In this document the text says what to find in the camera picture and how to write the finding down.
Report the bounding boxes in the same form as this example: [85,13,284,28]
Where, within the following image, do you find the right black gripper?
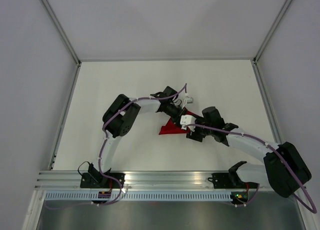
[186,114,214,143]

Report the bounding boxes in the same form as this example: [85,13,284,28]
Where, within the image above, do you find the red cloth napkin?
[159,110,202,136]

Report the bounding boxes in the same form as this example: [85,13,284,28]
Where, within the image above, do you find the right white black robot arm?
[180,106,312,198]

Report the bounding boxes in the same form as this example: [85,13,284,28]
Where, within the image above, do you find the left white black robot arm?
[87,84,187,188]

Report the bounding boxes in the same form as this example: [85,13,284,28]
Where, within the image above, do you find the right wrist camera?
[180,114,196,132]

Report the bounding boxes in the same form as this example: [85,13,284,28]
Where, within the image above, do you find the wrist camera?
[182,92,194,108]
[180,114,196,132]

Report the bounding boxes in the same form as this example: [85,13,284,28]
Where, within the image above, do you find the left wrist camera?
[182,92,194,108]

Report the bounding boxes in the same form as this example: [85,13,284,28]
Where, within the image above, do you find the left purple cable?
[44,82,188,211]

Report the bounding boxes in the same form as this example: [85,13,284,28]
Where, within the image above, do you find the purple cable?
[44,82,188,211]
[182,123,317,213]

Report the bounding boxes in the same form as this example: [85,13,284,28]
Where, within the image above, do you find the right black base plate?
[211,172,258,190]

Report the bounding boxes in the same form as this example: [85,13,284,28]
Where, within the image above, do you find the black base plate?
[211,172,258,190]
[80,172,125,189]

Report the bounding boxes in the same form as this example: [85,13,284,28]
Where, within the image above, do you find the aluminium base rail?
[34,170,308,192]

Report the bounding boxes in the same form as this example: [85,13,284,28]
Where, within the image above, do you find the white slotted cable duct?
[45,190,232,202]

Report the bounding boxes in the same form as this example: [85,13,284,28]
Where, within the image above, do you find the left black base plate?
[80,172,125,189]

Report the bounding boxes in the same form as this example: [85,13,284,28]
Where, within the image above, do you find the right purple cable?
[182,123,317,213]

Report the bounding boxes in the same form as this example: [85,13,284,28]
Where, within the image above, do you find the right aluminium frame post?
[252,0,294,65]

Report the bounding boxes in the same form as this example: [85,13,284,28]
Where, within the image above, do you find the aluminium frame post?
[39,0,81,66]
[252,0,294,65]

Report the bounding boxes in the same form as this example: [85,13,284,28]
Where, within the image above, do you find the left aluminium frame post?
[39,0,81,66]

